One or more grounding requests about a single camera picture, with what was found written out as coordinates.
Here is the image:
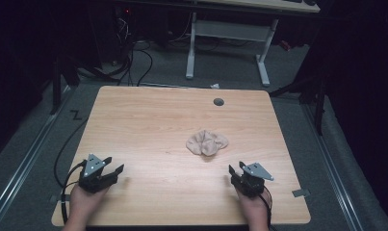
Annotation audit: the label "person's left hand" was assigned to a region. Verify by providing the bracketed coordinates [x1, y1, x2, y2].
[67, 184, 111, 225]

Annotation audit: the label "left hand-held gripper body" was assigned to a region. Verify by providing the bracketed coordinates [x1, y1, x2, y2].
[78, 153, 118, 194]

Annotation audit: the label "white metal-legged desk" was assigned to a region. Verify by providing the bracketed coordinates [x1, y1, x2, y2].
[185, 0, 321, 88]

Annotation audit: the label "beige cloth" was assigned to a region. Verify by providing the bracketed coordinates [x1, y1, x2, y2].
[185, 129, 230, 158]

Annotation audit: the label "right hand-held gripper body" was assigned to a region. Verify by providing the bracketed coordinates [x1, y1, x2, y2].
[232, 162, 275, 198]

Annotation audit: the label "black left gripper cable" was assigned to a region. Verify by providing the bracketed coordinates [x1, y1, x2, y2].
[53, 117, 90, 225]

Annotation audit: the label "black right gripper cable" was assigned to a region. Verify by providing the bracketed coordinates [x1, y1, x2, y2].
[258, 187, 277, 231]

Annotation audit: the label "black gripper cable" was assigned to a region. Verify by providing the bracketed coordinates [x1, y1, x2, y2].
[53, 117, 90, 225]
[258, 187, 277, 231]

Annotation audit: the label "black floor cables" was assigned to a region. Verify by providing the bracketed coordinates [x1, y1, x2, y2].
[116, 40, 154, 88]

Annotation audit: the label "person's right hand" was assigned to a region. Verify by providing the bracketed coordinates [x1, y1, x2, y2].
[234, 187, 272, 223]

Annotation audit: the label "metal floor rail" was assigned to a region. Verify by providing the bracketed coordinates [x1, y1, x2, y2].
[301, 104, 366, 231]
[0, 86, 74, 231]

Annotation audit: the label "black metal stand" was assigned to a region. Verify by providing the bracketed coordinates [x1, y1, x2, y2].
[268, 72, 328, 136]
[49, 57, 81, 116]

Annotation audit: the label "grey tape piece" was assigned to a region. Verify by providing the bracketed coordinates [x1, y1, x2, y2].
[48, 193, 70, 204]
[292, 188, 311, 198]

